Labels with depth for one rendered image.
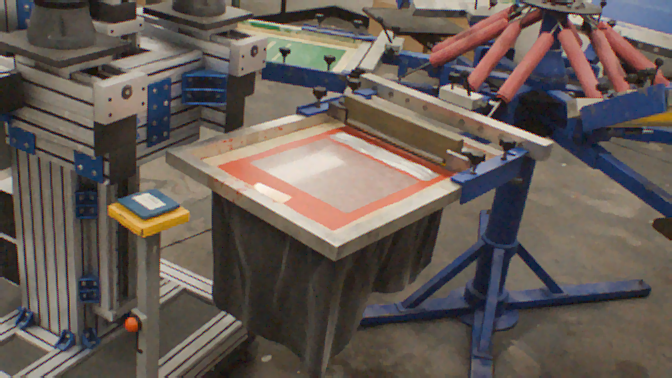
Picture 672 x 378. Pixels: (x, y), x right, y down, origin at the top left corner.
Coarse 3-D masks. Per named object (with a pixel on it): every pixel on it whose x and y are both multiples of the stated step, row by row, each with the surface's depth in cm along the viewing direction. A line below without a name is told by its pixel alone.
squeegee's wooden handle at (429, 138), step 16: (352, 96) 219; (352, 112) 220; (368, 112) 216; (384, 112) 212; (384, 128) 213; (400, 128) 209; (416, 128) 205; (432, 128) 203; (416, 144) 207; (432, 144) 203; (448, 144) 200
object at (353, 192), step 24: (360, 168) 199; (384, 168) 201; (432, 168) 205; (288, 192) 181; (312, 192) 183; (336, 192) 184; (360, 192) 186; (384, 192) 188; (408, 192) 189; (312, 216) 172; (336, 216) 173; (360, 216) 175
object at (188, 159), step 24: (288, 120) 215; (312, 120) 221; (192, 144) 192; (216, 144) 194; (240, 144) 201; (480, 144) 216; (192, 168) 181; (216, 168) 181; (216, 192) 177; (240, 192) 171; (432, 192) 183; (456, 192) 187; (264, 216) 168; (288, 216) 163; (384, 216) 169; (408, 216) 173; (312, 240) 159; (336, 240) 156; (360, 240) 160
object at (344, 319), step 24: (432, 216) 200; (384, 240) 184; (408, 240) 194; (432, 240) 208; (360, 264) 181; (384, 264) 192; (408, 264) 199; (336, 288) 175; (360, 288) 185; (384, 288) 196; (336, 312) 181; (360, 312) 190; (336, 336) 188
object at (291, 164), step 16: (336, 128) 223; (352, 128) 224; (288, 144) 208; (304, 144) 209; (320, 144) 211; (336, 144) 212; (384, 144) 216; (240, 160) 195; (256, 160) 196; (272, 160) 197; (288, 160) 198; (304, 160) 199; (320, 160) 201; (336, 160) 202; (352, 160) 203; (240, 176) 186; (256, 176) 187; (272, 176) 188; (288, 176) 189; (304, 176) 191; (320, 176) 192
